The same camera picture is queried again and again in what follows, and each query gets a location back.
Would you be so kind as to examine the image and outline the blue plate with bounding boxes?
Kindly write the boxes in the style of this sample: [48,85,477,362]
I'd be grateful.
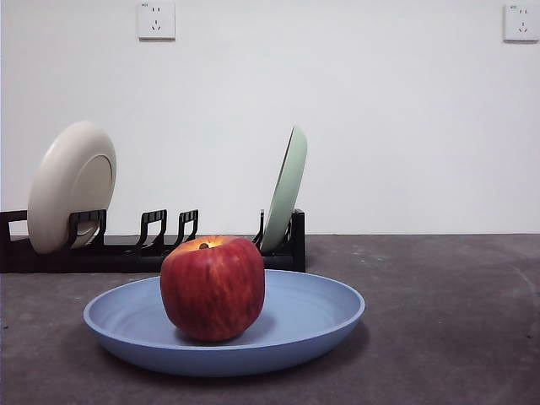
[82,268,366,378]

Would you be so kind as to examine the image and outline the green plate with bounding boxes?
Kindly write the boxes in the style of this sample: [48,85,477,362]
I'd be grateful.
[260,125,308,253]

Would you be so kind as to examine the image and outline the white wall socket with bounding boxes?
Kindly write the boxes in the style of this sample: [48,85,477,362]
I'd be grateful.
[136,0,177,42]
[502,3,540,43]

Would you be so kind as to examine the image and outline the red apple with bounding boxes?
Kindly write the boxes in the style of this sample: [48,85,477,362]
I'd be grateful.
[159,235,267,343]

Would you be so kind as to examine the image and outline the black plate rack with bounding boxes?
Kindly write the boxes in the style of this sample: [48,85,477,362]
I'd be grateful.
[0,208,306,274]

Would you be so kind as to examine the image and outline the beige plate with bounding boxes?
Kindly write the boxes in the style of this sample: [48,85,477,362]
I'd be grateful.
[26,121,117,255]

